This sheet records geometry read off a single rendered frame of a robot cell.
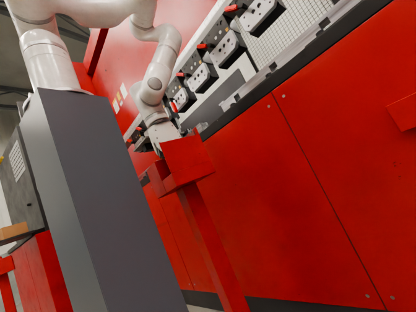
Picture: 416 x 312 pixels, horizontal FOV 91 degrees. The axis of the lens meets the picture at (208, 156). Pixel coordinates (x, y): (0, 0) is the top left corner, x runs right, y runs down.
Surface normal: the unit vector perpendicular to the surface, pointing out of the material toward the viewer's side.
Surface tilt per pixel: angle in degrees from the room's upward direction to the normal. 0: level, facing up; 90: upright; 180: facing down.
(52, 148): 90
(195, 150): 90
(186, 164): 90
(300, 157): 90
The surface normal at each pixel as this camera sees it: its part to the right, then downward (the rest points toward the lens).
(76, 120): 0.73, -0.42
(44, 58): 0.33, -0.31
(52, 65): 0.50, -0.36
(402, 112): -0.69, 0.18
